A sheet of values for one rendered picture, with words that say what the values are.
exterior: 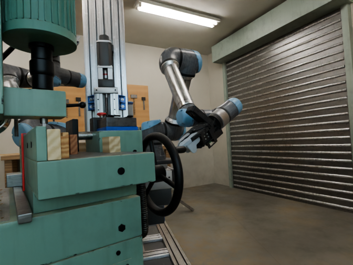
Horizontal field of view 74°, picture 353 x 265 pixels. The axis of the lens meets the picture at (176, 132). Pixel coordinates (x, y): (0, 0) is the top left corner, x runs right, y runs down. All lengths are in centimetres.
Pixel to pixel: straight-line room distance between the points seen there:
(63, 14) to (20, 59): 346
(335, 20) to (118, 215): 332
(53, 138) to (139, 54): 414
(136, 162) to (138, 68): 400
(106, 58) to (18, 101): 88
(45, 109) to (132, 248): 40
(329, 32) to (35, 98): 329
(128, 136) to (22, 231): 36
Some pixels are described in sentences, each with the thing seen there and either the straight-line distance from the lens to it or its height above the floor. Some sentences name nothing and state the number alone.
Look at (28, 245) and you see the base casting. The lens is 52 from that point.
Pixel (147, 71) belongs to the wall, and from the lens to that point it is 447.
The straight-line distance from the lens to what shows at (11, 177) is 81.
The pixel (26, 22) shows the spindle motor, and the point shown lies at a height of 121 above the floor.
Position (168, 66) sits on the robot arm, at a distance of 115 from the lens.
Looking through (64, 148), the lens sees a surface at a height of 92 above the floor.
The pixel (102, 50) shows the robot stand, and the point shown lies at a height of 147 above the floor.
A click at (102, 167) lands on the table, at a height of 88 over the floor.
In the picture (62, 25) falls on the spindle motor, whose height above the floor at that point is 123.
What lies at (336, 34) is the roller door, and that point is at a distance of 350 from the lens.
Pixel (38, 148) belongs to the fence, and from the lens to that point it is 42.
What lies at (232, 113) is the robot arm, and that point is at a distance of 96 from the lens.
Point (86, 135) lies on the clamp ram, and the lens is 73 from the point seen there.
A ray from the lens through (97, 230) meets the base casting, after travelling 54.
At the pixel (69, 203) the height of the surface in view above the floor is 81.
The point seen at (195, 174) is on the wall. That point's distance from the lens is 475.
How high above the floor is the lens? 92
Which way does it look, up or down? 2 degrees up
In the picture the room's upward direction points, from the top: 3 degrees counter-clockwise
